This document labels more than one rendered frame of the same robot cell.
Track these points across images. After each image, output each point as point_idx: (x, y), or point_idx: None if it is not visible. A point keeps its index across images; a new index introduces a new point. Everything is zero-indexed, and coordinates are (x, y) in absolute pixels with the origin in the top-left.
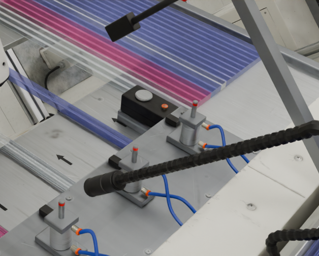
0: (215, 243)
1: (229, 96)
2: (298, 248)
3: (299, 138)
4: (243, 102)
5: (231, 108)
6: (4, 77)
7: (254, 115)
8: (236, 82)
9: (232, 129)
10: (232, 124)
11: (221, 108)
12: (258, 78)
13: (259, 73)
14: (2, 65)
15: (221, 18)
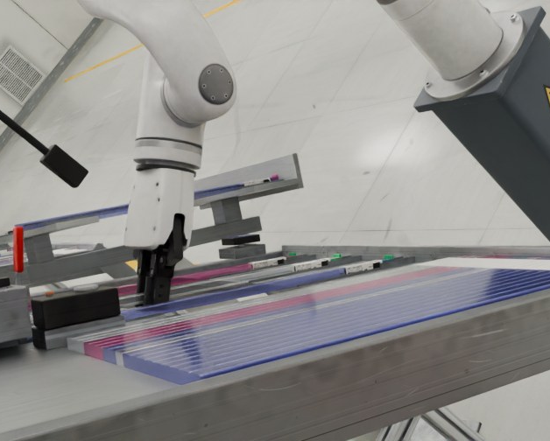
0: None
1: (93, 369)
2: None
3: None
4: (66, 376)
5: (59, 371)
6: (150, 243)
7: (23, 382)
8: (131, 373)
9: (9, 372)
10: (21, 372)
11: (67, 366)
12: (125, 386)
13: (142, 387)
14: (152, 228)
15: (366, 343)
